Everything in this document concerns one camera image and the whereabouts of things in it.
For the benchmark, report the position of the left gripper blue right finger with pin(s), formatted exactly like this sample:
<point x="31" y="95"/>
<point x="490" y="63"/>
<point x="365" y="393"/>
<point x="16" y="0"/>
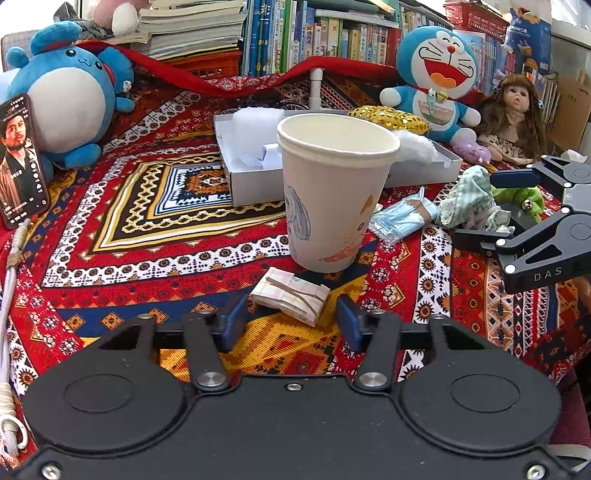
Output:
<point x="354" y="323"/>

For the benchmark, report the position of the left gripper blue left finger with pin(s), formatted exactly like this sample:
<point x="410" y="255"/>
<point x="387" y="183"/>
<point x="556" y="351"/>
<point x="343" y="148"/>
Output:
<point x="232" y="319"/>

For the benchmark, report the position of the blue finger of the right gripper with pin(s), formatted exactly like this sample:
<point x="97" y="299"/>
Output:
<point x="477" y="240"/>
<point x="516" y="178"/>

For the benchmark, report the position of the lime green scrunchie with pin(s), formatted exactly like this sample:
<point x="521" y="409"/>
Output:
<point x="528" y="199"/>

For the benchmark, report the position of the green gingham scrunchie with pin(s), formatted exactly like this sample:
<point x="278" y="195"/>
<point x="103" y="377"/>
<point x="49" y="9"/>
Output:
<point x="470" y="205"/>

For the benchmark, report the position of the blue face mask pack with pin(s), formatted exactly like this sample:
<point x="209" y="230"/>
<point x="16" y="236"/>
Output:
<point x="404" y="218"/>

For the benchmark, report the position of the white fluffy plush toy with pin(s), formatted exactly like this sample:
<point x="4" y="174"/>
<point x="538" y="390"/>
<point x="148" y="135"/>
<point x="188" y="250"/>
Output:
<point x="414" y="147"/>

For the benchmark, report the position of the gold sequin heart cushion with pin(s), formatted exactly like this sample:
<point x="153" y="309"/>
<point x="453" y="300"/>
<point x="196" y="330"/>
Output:
<point x="391" y="118"/>

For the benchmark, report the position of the white foam block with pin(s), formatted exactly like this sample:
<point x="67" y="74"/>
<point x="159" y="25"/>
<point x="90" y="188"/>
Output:
<point x="252" y="129"/>

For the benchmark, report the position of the black power adapter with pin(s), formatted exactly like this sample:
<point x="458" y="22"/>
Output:
<point x="521" y="220"/>

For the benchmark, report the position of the purple small plush toy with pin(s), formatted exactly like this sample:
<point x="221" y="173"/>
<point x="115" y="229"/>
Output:
<point x="472" y="152"/>

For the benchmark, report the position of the brown haired doll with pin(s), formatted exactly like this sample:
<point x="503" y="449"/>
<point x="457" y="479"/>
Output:
<point x="511" y="126"/>

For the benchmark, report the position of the folded banknotes bundle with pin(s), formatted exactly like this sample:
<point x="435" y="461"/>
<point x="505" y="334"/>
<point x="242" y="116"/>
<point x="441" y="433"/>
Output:
<point x="295" y="297"/>

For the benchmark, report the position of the patterned red tablecloth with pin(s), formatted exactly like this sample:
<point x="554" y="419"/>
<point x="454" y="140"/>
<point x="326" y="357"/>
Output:
<point x="150" y="229"/>

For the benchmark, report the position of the Doraemon plush toy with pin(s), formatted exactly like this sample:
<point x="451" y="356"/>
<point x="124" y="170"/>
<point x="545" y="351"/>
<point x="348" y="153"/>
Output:
<point x="439" y="69"/>

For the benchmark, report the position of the crumpled white paper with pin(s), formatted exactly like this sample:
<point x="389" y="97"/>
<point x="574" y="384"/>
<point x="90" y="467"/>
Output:
<point x="268" y="158"/>

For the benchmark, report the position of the white paper cup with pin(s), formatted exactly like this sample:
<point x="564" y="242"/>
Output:
<point x="334" y="189"/>

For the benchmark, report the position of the white shallow cardboard box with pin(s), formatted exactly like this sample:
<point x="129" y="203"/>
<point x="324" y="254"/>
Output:
<point x="260" y="186"/>

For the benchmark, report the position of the red plastic basket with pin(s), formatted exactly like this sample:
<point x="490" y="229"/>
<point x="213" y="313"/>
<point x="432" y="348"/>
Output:
<point x="475" y="17"/>

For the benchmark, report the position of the white pvc pipe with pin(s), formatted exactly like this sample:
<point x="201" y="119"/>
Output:
<point x="315" y="96"/>

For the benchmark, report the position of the smartphone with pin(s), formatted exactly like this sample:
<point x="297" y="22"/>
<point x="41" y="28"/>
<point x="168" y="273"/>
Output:
<point x="24" y="192"/>

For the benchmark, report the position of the red plastic crate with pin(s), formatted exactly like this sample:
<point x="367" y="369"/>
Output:
<point x="210" y="65"/>

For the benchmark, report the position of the blue round plush toy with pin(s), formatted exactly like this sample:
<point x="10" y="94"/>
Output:
<point x="73" y="94"/>

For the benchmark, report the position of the row of upright books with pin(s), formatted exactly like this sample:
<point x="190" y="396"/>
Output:
<point x="280" y="34"/>

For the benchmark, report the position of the stack of lying books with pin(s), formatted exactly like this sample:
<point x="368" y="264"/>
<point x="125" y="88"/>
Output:
<point x="174" y="29"/>

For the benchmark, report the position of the pink plush toy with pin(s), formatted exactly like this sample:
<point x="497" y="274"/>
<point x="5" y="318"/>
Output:
<point x="120" y="17"/>

